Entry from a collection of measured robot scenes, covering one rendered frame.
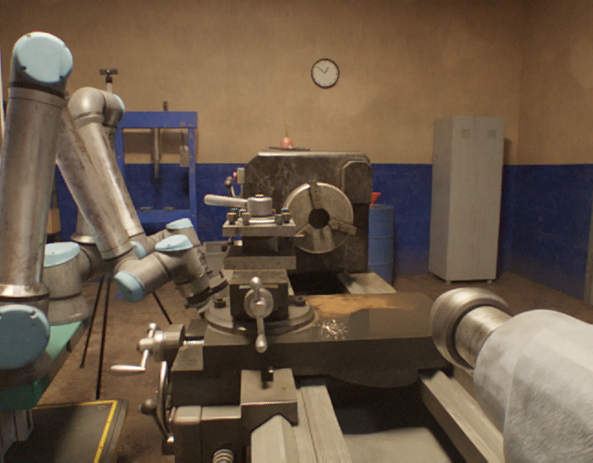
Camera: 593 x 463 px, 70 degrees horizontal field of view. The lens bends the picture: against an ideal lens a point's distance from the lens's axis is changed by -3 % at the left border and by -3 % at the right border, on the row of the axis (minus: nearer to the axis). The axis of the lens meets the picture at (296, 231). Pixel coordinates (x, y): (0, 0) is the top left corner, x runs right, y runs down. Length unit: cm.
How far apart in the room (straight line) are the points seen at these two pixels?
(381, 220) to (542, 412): 427
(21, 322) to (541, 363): 100
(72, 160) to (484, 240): 457
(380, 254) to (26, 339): 385
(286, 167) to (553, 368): 152
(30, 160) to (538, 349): 100
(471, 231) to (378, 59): 222
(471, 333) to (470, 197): 466
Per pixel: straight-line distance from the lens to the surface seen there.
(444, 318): 48
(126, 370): 102
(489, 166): 519
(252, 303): 82
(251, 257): 100
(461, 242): 511
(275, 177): 173
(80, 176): 126
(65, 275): 173
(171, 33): 531
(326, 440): 76
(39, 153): 110
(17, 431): 190
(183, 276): 123
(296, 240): 113
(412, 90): 544
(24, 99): 111
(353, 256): 181
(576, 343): 30
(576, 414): 27
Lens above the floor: 126
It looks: 8 degrees down
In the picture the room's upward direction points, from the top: straight up
